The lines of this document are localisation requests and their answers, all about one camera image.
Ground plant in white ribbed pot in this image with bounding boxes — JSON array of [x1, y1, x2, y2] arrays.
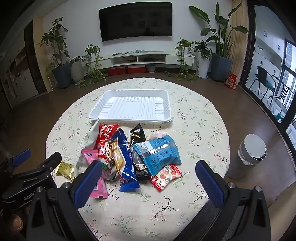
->
[[69, 56, 85, 85]]

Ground white television console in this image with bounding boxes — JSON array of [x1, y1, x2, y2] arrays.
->
[[96, 52, 196, 70]]

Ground dark blue snack packet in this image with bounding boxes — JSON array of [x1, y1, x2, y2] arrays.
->
[[110, 128, 140, 192]]

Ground white plastic tray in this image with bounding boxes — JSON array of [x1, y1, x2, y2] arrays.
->
[[88, 89, 173, 122]]

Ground shiny orange brown packet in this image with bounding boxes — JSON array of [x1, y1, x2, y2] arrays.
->
[[99, 139, 125, 181]]

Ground cream snack packet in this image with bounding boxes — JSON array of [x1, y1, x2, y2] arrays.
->
[[75, 119, 100, 173]]

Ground black gold-print snack packet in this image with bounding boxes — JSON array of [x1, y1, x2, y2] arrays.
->
[[129, 123, 146, 142]]

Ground bushy plant in white pot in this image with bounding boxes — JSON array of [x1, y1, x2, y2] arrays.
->
[[192, 40, 212, 79]]

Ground grey white trash can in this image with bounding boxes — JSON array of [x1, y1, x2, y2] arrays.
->
[[227, 134, 267, 179]]

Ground red snack packet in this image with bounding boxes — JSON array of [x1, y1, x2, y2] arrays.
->
[[94, 123, 119, 151]]

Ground large-leaf plant in grey pot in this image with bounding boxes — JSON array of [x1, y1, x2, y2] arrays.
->
[[188, 2, 249, 81]]

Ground pink snack packet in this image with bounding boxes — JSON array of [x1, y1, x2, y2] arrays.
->
[[81, 149, 109, 199]]

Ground black balcony chair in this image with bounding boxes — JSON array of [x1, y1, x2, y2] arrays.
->
[[248, 65, 281, 102]]

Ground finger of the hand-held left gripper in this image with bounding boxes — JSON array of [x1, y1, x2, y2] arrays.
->
[[13, 152, 63, 183], [0, 149, 31, 176]]

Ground black cookie packet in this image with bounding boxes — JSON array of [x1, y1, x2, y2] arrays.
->
[[132, 148, 151, 181]]

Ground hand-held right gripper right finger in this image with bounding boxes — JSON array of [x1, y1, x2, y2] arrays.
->
[[195, 159, 272, 241]]

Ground person's left hand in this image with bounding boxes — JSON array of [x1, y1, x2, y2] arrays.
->
[[9, 214, 25, 232]]

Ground light blue snack packet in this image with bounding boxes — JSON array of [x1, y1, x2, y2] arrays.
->
[[132, 134, 182, 176]]

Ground red storage box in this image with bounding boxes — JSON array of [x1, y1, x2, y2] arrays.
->
[[108, 67, 126, 76], [127, 65, 147, 74]]

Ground white wall cabinet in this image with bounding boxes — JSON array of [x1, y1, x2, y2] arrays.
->
[[0, 30, 40, 109]]

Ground white balcony cabinets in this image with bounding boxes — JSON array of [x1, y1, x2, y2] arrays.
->
[[254, 6, 288, 70]]

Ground light wooden wall panel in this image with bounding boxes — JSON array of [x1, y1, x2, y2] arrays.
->
[[32, 17, 55, 93], [231, 0, 249, 77]]

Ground gold snack packet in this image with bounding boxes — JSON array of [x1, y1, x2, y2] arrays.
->
[[54, 161, 75, 182]]

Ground black wall television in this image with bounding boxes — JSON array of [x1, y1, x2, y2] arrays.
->
[[99, 2, 173, 42]]

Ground black glass door frame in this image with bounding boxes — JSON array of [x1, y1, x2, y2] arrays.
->
[[238, 0, 296, 149]]

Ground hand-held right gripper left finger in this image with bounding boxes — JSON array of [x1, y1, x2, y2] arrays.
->
[[25, 159, 104, 241]]

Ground red snack bag on floor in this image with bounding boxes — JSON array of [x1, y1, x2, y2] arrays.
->
[[224, 74, 238, 90]]

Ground trailing vine plant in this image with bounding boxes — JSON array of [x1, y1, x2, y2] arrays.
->
[[77, 44, 109, 88], [165, 38, 197, 81]]

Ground fruit print snack packet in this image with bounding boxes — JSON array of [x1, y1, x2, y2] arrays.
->
[[149, 163, 182, 192]]

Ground leafy tree in dark pot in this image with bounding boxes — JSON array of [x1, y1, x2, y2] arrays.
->
[[37, 17, 72, 90]]

